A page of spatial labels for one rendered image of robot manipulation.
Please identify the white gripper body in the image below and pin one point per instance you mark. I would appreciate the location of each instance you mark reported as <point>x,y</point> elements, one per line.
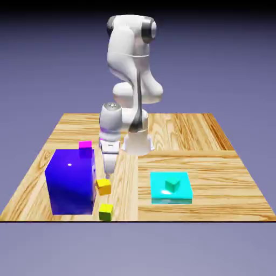
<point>109,162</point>

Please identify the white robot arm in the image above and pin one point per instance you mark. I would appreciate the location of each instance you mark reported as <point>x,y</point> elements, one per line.
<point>129,64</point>

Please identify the small orange cube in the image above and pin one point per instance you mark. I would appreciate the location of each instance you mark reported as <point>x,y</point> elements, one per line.
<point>104,186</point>

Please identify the small magenta cube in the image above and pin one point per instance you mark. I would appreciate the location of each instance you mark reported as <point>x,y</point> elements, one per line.
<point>85,144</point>

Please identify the small yellow-green cube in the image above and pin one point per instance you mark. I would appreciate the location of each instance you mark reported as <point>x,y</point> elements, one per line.
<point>106,211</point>

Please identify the small green cube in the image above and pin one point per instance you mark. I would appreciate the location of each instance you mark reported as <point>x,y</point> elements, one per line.
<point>172,184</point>

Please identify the large blue box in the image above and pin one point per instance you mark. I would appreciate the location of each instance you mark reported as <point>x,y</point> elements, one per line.
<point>71,183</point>

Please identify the large cyan box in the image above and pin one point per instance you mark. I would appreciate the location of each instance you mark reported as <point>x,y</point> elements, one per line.
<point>170,189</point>

